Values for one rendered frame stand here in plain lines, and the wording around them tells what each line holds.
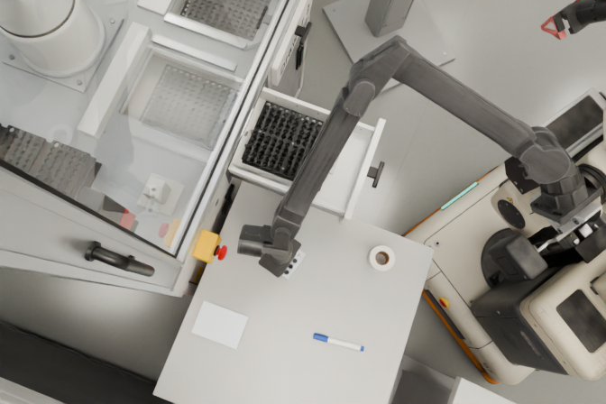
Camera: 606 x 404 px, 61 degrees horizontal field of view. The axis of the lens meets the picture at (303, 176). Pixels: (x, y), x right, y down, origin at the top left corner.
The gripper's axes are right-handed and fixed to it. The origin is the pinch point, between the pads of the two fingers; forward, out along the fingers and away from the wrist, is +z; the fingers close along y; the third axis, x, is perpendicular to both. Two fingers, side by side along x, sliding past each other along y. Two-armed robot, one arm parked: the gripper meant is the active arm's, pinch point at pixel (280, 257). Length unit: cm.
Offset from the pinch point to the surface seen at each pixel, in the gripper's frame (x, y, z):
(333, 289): 16.7, -1.9, 5.2
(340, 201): 4.8, -21.5, -2.9
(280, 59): -30, -42, -13
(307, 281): 9.8, 0.3, 5.2
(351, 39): -36, -110, 76
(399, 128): 6, -88, 80
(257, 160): -19.0, -16.4, -8.6
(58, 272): -15, 24, -78
